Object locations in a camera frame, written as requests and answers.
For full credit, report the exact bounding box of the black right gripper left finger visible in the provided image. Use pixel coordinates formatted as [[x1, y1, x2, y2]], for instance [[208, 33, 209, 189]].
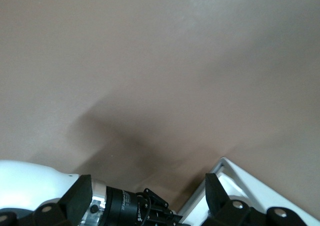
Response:
[[0, 174, 92, 226]]

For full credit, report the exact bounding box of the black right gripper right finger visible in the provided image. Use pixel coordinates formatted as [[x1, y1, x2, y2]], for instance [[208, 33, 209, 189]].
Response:
[[204, 173, 309, 226]]

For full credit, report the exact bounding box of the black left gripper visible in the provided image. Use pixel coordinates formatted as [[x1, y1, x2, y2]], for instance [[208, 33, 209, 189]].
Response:
[[101, 186, 184, 226]]

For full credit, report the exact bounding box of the beige cabinet drawer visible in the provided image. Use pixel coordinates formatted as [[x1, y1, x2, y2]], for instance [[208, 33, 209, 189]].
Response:
[[178, 157, 320, 226]]

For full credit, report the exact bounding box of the brown table cover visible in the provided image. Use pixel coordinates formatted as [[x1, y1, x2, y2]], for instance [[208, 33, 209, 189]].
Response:
[[0, 0, 320, 226]]

